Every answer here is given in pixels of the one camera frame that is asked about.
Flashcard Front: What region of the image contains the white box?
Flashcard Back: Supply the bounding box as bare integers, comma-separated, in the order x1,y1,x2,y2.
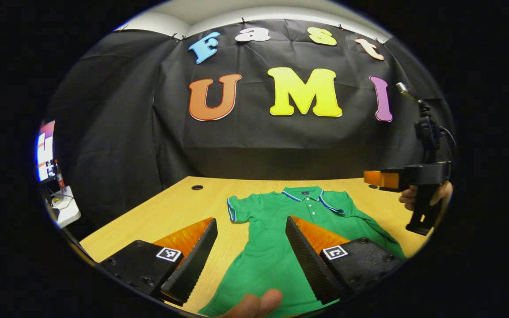
49,185,81,229

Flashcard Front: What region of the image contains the black backdrop cloth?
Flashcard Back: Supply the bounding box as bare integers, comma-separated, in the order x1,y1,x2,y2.
45,19,456,230

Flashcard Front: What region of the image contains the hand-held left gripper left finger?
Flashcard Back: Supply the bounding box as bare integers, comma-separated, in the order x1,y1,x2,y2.
100,217,218,307

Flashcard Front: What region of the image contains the green T-shirt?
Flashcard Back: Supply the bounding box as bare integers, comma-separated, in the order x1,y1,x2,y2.
199,185,407,318

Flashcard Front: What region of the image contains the lit monitor screen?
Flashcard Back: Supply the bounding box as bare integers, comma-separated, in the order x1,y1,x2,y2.
37,120,56,182

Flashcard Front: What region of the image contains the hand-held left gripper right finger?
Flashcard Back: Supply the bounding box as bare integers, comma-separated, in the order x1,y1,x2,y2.
285,216,405,305

